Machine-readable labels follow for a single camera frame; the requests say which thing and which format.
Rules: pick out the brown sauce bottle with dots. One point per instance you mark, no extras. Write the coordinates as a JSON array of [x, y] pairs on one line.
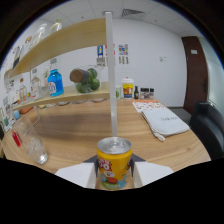
[[136, 93]]

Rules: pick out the brown door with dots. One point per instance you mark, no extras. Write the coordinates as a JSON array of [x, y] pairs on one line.
[[195, 75]]

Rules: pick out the black armchair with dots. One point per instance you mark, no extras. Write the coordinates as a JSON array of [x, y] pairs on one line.
[[208, 130]]

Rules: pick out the white folded cloth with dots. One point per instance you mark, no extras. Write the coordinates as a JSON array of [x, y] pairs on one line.
[[166, 121]]

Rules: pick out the blue liquid bottle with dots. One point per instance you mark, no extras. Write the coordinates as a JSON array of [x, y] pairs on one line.
[[55, 85]]

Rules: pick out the clear bottle green cap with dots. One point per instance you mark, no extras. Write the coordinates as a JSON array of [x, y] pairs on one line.
[[56, 26]]

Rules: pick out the yellow soda can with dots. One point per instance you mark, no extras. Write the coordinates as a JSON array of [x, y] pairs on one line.
[[114, 163]]

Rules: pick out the tall clear bottle cork lid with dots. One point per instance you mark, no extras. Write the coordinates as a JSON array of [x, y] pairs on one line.
[[27, 41]]

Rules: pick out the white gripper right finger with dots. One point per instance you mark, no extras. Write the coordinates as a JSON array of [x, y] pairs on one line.
[[151, 171]]

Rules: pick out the blue wall poster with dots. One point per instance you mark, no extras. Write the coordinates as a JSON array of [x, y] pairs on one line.
[[100, 53]]

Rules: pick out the black and yellow can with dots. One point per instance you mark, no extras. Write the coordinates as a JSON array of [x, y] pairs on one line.
[[17, 55]]

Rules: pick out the white-framed wooden two-tier shelf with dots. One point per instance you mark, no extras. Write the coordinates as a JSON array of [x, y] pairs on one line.
[[66, 41]]

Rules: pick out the small red liquid bottle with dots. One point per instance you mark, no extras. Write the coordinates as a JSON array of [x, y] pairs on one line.
[[16, 139]]

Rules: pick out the small clear bottle orange cap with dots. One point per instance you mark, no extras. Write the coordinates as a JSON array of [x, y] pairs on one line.
[[23, 91]]

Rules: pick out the multicolour wall poster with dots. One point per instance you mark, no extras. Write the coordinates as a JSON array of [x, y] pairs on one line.
[[123, 51]]

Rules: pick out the ceiling air vent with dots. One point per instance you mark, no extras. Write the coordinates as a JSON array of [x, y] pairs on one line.
[[133, 13]]

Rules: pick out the yellow cup with white lid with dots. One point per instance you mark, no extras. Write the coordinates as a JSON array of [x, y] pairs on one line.
[[128, 89]]

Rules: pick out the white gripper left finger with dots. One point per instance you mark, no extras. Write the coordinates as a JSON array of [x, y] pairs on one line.
[[78, 173]]

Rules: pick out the clear drinking glass with ice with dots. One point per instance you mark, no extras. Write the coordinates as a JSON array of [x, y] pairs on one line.
[[33, 146]]

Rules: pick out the orange printed menu paper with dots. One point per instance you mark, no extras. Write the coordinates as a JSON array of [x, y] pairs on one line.
[[148, 105]]

